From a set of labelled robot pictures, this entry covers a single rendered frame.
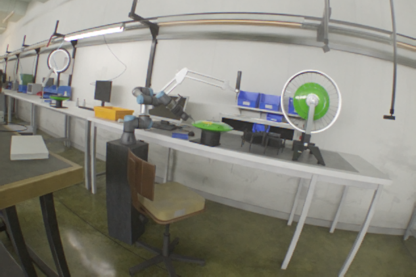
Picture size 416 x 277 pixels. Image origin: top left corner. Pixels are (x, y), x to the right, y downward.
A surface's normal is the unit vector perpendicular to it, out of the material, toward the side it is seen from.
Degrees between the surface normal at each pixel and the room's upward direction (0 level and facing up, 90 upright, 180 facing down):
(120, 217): 90
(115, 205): 90
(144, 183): 90
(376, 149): 90
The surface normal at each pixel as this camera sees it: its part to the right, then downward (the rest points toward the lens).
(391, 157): -0.38, 0.04
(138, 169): -0.64, -0.01
